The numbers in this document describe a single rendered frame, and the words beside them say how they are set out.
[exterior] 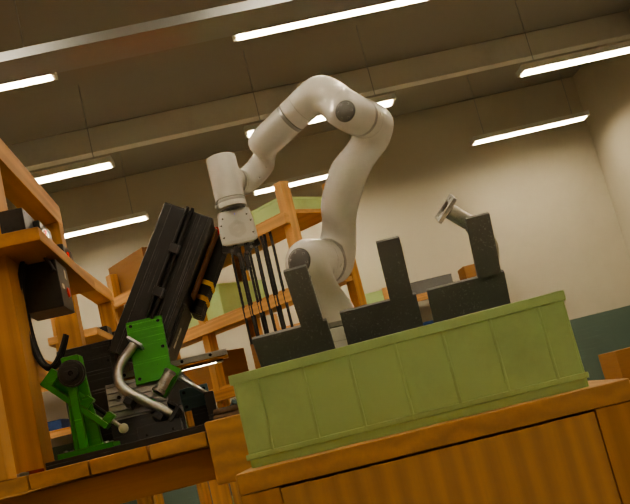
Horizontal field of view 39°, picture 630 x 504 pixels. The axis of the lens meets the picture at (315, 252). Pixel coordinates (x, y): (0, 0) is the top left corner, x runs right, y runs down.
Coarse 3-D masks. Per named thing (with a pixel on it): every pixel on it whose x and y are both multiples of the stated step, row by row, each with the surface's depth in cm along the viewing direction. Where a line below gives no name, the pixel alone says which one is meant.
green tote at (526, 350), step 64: (448, 320) 155; (512, 320) 154; (256, 384) 159; (320, 384) 157; (384, 384) 155; (448, 384) 154; (512, 384) 152; (576, 384) 150; (256, 448) 157; (320, 448) 156
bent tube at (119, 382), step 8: (128, 336) 271; (128, 344) 271; (136, 344) 271; (128, 352) 269; (120, 360) 268; (120, 368) 267; (120, 376) 266; (120, 384) 265; (120, 392) 265; (128, 392) 264; (136, 392) 264; (136, 400) 263; (144, 400) 263; (152, 400) 263; (152, 408) 262; (160, 408) 262; (168, 408) 262; (168, 416) 261
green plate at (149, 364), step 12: (132, 324) 277; (144, 324) 277; (156, 324) 277; (132, 336) 275; (144, 336) 275; (156, 336) 275; (144, 348) 273; (156, 348) 274; (132, 360) 272; (144, 360) 272; (156, 360) 272; (168, 360) 272; (144, 372) 270; (156, 372) 270
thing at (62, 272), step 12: (36, 264) 268; (60, 264) 276; (36, 276) 267; (48, 276) 267; (60, 276) 271; (36, 288) 266; (48, 288) 267; (60, 288) 267; (36, 300) 266; (48, 300) 266; (60, 300) 266; (36, 312) 265; (48, 312) 270; (60, 312) 275; (72, 312) 280
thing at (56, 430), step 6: (42, 390) 1088; (54, 420) 1089; (60, 420) 1089; (66, 420) 1113; (48, 426) 1088; (54, 426) 1088; (60, 426) 1088; (66, 426) 1107; (54, 432) 1079; (60, 432) 1079; (66, 432) 1079; (48, 486) 1067; (24, 492) 1064; (0, 498) 1062
